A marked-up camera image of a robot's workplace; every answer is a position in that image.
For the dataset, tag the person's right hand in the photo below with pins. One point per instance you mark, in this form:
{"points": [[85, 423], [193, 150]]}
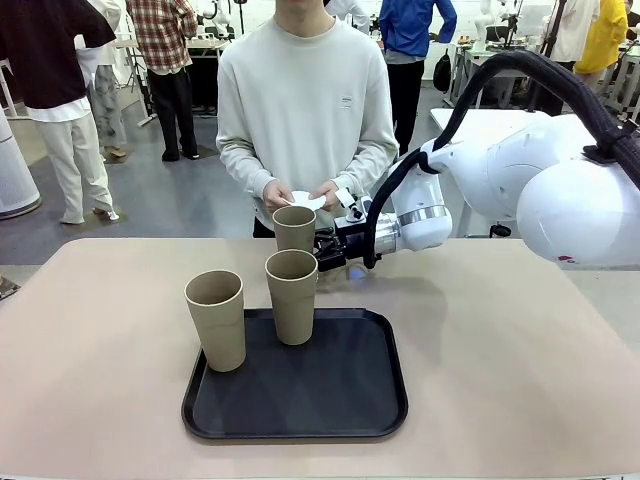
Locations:
{"points": [[275, 195]]}

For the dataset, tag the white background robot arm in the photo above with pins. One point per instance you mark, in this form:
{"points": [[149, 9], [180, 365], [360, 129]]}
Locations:
{"points": [[220, 12], [482, 25]]}

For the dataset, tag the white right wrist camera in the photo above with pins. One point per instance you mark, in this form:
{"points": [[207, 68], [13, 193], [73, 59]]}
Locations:
{"points": [[344, 197]]}

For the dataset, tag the person in yellow jacket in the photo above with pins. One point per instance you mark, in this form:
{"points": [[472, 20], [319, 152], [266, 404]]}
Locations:
{"points": [[605, 40]]}

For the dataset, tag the person in white shirt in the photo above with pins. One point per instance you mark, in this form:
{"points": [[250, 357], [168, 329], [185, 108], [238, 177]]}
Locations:
{"points": [[575, 30]]}

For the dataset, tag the person in black top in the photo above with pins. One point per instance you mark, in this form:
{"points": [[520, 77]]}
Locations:
{"points": [[40, 50]]}

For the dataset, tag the person in grey patterned trousers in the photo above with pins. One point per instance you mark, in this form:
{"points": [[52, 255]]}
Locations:
{"points": [[107, 100]]}

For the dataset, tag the black backpack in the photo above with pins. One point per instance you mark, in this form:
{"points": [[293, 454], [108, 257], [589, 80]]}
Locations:
{"points": [[442, 72]]}

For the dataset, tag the person in plaid shirt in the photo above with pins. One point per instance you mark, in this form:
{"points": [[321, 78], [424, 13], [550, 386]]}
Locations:
{"points": [[160, 30]]}

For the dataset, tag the person's right forearm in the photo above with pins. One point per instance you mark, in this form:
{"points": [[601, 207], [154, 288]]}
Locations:
{"points": [[240, 170]]}

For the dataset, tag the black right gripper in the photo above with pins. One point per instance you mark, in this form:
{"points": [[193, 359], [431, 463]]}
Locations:
{"points": [[352, 240]]}

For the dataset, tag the white table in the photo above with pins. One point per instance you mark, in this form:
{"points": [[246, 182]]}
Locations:
{"points": [[485, 117]]}

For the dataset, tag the light background desk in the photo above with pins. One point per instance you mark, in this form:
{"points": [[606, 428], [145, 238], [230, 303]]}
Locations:
{"points": [[205, 44]]}

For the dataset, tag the stack of white paper coasters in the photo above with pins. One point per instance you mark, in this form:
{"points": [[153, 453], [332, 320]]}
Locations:
{"points": [[302, 198]]}

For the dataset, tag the person's left forearm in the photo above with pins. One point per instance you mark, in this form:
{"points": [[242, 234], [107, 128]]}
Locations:
{"points": [[365, 170]]}

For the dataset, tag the person in blue jacket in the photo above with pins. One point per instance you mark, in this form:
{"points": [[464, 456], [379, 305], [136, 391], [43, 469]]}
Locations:
{"points": [[405, 25]]}

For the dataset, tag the person's left hand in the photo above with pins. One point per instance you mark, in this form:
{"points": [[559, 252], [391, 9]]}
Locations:
{"points": [[330, 192]]}

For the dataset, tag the tall beige cup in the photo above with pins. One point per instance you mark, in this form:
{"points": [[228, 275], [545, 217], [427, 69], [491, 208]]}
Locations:
{"points": [[294, 235], [292, 310], [222, 330]]}

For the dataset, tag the black tripod pole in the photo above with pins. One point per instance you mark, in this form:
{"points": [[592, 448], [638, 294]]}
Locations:
{"points": [[554, 30]]}

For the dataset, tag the grey background desk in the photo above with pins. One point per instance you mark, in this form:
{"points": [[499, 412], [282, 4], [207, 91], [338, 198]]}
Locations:
{"points": [[475, 55]]}

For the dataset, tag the person in beige sweatshirt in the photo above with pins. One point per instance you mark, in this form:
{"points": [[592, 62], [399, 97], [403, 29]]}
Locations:
{"points": [[305, 100]]}

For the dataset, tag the black plastic tray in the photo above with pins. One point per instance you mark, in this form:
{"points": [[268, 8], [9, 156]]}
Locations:
{"points": [[300, 395]]}

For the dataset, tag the white cylindrical air purifier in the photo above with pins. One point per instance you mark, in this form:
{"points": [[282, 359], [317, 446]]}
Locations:
{"points": [[15, 170]]}

